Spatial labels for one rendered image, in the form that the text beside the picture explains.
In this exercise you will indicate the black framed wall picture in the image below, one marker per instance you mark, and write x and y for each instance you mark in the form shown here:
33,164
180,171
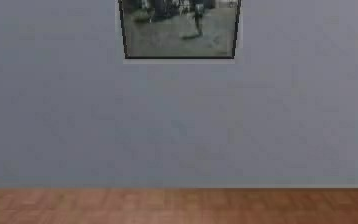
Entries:
180,30

